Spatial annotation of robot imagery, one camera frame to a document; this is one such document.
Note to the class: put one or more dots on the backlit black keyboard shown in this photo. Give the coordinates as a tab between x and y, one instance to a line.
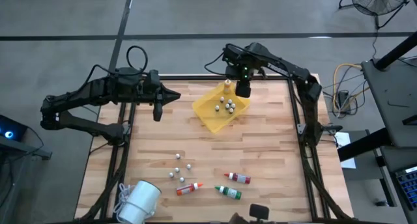
408	186

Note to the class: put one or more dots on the white paper sheet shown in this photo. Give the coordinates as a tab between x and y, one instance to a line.
349	162

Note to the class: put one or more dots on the small black floor device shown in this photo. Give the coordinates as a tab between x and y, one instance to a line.
380	203

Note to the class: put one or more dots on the black rounded box device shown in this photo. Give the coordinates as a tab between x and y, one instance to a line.
259	212

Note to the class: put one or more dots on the large orange food coloring bottle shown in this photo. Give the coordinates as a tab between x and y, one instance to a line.
185	189

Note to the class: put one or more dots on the dark grey desk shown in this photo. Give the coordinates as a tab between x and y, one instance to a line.
391	87

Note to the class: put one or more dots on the large red food coloring bottle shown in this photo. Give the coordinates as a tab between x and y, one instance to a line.
241	178

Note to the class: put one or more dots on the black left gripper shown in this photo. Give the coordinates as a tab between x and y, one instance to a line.
153	90

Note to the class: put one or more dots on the large yellow food coloring bottle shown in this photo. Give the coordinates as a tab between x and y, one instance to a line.
227	87

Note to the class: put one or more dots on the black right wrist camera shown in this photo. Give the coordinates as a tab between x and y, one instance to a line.
243	89

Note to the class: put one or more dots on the large green food coloring bottle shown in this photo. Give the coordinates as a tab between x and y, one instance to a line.
232	193

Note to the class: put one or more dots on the black aluminium rig frame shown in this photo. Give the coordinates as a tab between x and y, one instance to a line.
202	77

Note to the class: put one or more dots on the black pole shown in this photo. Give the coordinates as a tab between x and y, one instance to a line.
397	49

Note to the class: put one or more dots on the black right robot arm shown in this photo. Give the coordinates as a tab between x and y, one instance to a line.
293	71

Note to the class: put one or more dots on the black floor fan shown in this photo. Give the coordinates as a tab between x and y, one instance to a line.
379	2

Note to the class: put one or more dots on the grey metal side table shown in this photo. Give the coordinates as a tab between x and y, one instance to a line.
19	150

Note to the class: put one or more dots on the black power strip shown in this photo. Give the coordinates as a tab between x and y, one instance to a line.
343	96

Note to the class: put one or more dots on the yellow translucent plastic bin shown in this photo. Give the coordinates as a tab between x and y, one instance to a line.
211	120

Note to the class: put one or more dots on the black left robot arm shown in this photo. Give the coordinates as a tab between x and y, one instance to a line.
81	93

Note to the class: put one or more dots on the computer tower with blue light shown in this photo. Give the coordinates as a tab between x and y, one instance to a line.
16	128

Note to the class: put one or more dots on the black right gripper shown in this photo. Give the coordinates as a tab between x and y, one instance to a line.
239	62

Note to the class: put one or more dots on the black hex key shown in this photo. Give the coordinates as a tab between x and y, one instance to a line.
395	104

